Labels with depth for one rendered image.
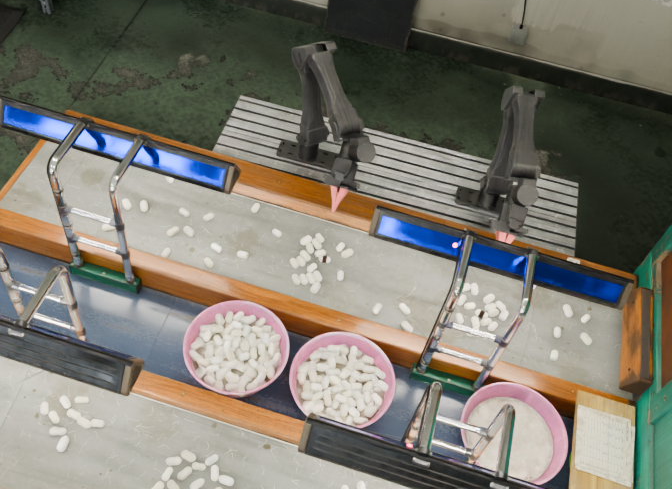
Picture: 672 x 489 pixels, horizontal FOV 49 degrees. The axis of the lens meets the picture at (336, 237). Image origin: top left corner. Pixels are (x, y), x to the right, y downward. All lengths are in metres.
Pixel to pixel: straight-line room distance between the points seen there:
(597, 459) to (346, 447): 0.73
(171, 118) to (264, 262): 1.56
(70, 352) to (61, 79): 2.36
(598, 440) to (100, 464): 1.19
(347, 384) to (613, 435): 0.67
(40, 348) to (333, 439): 0.60
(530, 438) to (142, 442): 0.94
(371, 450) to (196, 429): 0.53
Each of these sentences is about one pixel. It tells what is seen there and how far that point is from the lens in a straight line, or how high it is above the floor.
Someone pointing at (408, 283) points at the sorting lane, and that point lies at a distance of 2.07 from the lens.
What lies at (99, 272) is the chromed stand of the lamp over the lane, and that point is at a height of 0.71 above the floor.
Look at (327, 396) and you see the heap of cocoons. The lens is 1.86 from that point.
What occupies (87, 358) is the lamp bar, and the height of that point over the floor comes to 1.10.
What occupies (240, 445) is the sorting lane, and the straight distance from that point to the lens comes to 1.80.
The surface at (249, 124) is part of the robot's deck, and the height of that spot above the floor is 0.67.
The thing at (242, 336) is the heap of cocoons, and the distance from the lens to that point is 1.94.
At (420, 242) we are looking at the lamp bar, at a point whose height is 1.07.
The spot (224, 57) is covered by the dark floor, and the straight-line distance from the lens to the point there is 3.81.
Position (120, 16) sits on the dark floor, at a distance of 4.08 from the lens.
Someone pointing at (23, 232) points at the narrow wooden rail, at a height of 0.76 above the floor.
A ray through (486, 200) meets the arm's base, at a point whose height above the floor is 0.72.
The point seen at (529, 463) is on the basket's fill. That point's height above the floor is 0.73.
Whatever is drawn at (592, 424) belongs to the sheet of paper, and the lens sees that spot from 1.98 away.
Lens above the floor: 2.42
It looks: 52 degrees down
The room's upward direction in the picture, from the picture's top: 11 degrees clockwise
